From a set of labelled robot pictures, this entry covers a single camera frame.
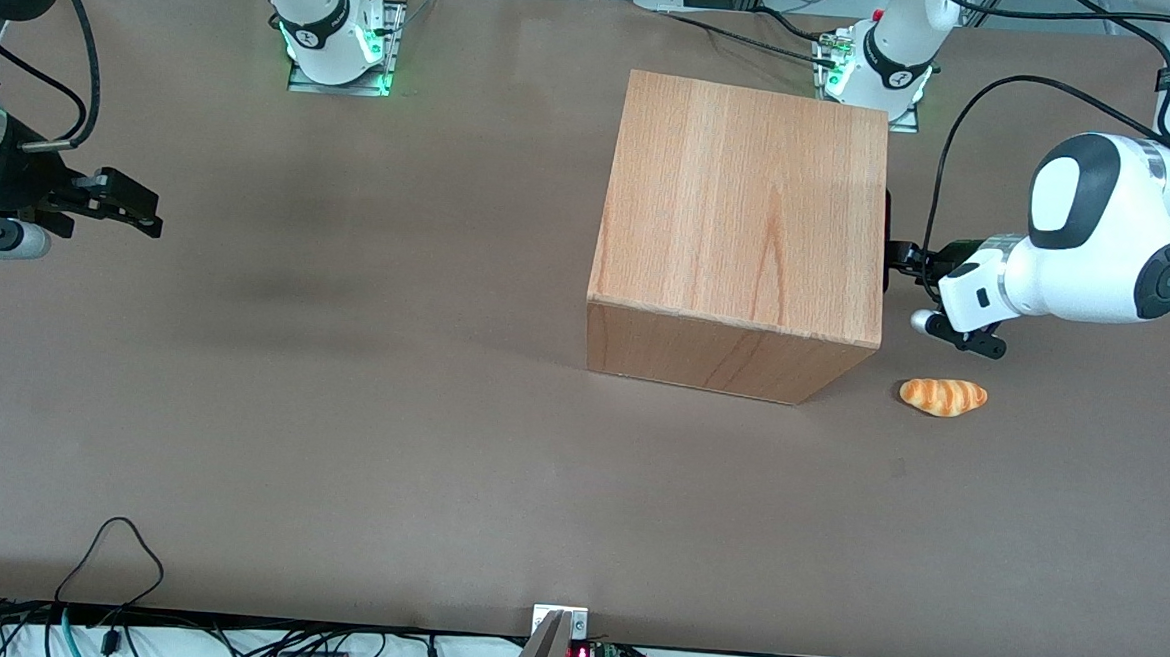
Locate black drawer handle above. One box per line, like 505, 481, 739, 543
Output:
879, 188, 896, 293

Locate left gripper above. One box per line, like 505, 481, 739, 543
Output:
881, 232, 1028, 339

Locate silver metal camera bracket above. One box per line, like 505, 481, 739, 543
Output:
531, 603, 590, 643

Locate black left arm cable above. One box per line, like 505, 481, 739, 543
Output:
920, 0, 1170, 290

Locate striped croissant bread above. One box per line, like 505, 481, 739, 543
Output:
898, 375, 990, 421

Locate long black table cable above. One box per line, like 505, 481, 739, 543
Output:
657, 10, 840, 66

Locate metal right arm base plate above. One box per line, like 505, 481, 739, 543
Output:
287, 0, 409, 99

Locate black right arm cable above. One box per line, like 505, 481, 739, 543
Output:
0, 0, 107, 155

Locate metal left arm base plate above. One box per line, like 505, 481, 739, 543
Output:
809, 30, 928, 135

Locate light wooden drawer cabinet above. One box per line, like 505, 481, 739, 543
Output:
582, 67, 897, 411

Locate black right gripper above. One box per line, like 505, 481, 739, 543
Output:
0, 116, 169, 247

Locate short black table cable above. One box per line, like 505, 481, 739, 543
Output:
755, 7, 848, 45

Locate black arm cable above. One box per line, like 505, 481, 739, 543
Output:
0, 0, 107, 155
920, 0, 1170, 290

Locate black looped cable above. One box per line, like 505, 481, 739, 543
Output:
51, 513, 168, 657

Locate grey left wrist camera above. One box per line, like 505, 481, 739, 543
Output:
907, 306, 1011, 362

